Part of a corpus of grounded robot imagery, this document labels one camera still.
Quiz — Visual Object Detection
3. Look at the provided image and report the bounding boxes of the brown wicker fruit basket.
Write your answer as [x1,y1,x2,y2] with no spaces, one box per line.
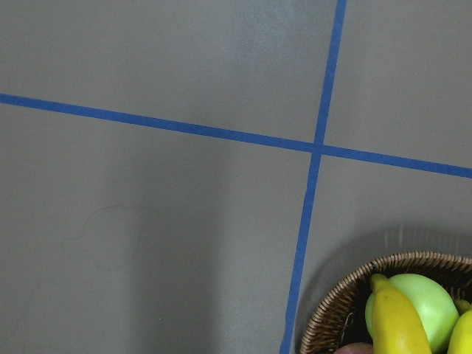
[297,251,471,353]

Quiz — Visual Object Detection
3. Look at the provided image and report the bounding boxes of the yellow banana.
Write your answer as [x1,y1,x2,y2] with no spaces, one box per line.
[365,274,432,353]

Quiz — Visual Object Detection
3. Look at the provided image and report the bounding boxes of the red peach apple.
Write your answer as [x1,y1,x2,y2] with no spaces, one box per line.
[335,342,373,354]

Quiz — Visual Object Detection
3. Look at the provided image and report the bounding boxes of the green apple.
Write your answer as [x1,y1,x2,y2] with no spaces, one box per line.
[387,274,459,353]

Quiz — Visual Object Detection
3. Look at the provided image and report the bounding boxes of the yellow star fruit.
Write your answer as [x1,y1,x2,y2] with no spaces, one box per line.
[447,299,471,354]

